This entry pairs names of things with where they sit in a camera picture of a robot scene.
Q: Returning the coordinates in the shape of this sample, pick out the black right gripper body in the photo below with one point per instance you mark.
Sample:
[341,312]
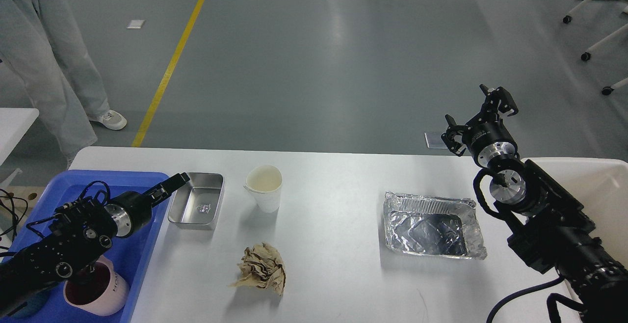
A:
[488,142]

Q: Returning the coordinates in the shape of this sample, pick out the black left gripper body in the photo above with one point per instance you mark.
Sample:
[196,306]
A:
[130,211]

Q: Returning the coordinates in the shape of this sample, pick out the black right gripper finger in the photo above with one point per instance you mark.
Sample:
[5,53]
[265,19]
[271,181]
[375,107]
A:
[497,101]
[448,137]

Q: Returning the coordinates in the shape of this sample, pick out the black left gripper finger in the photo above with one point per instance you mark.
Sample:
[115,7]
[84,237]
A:
[169,183]
[171,189]

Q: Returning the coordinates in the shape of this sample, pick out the stainless steel rectangular tin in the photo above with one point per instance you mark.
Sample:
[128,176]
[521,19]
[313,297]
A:
[197,204]

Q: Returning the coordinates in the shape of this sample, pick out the pink ribbed mug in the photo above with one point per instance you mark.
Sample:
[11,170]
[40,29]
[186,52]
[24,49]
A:
[98,289]

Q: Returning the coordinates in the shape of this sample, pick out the aluminium foil tray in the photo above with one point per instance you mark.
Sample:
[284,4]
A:
[423,225]

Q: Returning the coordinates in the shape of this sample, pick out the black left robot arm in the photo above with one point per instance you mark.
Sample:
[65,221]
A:
[74,237]

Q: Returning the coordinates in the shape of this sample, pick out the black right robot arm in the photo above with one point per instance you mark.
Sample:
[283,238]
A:
[496,189]

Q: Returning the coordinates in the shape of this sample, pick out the clear floor plate left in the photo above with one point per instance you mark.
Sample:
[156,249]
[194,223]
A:
[434,140]

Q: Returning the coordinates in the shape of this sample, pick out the white paper cup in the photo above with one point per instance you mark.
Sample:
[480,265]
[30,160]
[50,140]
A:
[264,184]

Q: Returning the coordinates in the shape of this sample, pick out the white plastic bin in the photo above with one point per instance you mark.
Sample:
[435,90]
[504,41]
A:
[601,205]

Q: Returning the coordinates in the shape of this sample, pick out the crumpled brown paper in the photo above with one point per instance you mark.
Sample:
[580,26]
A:
[262,267]

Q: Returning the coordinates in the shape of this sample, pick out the person in grey trousers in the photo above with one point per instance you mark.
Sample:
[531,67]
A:
[42,45]

